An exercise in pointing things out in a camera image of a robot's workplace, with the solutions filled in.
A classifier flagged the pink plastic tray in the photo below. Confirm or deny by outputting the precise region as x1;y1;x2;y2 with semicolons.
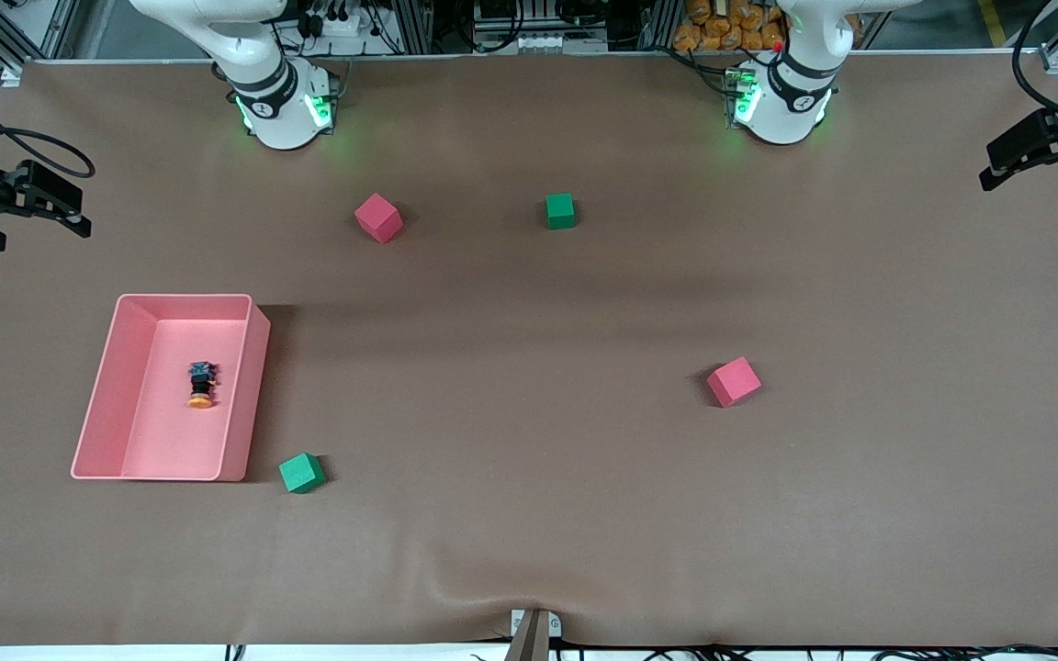
70;293;272;483

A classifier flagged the yellow mushroom push button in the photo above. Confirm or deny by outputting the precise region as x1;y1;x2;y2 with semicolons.
186;361;220;409

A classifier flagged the aluminium camera stand post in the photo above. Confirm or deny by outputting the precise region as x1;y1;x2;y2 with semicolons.
504;608;563;661

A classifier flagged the bag of orange items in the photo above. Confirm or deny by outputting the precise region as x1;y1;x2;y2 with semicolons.
672;0;787;53

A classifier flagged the brown table mat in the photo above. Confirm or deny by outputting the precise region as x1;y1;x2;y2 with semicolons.
0;50;1058;648

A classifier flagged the long white socket strip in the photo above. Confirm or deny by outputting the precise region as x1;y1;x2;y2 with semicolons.
477;33;610;53

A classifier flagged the white power strip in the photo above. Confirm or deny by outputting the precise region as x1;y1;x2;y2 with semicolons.
304;7;366;39

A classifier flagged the pink foam cube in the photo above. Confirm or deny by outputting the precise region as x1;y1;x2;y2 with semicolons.
706;356;763;409
354;193;404;245

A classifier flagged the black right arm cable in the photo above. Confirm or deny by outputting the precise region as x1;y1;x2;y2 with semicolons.
0;78;96;180

